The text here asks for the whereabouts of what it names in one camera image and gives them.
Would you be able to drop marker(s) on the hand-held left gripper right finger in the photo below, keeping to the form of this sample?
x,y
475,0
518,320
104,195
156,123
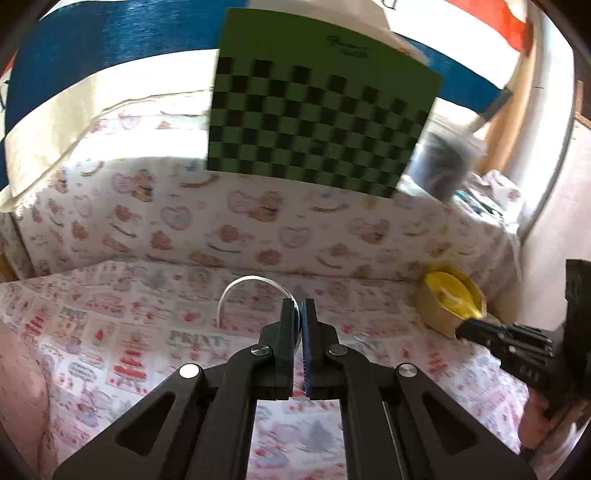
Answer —
x,y
308,350

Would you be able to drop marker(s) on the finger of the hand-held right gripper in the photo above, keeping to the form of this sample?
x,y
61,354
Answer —
x,y
498,336
524,371

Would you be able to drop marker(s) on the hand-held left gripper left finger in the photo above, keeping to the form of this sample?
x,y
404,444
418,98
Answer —
x,y
287,341

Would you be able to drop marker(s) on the white bangle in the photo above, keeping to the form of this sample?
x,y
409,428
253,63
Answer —
x,y
231,290

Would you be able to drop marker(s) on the person's right hand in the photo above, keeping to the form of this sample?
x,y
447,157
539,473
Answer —
x,y
533,422

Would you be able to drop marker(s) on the heart printed bedsheet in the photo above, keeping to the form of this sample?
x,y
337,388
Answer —
x,y
231,230

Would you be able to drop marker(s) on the pile of small trinkets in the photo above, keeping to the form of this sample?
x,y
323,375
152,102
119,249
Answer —
x,y
478,201

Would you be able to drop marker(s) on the green checkerboard card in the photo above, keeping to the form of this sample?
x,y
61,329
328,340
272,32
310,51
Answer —
x,y
318,115

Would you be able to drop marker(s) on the pink cloth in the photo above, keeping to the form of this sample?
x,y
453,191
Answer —
x,y
21,397

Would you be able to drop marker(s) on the cream cloth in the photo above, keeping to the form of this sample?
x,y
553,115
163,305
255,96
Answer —
x,y
51,134

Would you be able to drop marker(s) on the red cloth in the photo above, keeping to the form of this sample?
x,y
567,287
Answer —
x,y
503,18

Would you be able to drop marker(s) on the blue blanket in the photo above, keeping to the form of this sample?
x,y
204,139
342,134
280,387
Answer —
x,y
92,55

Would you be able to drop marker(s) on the wooden frame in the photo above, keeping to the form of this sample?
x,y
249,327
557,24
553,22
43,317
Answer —
x,y
512,110

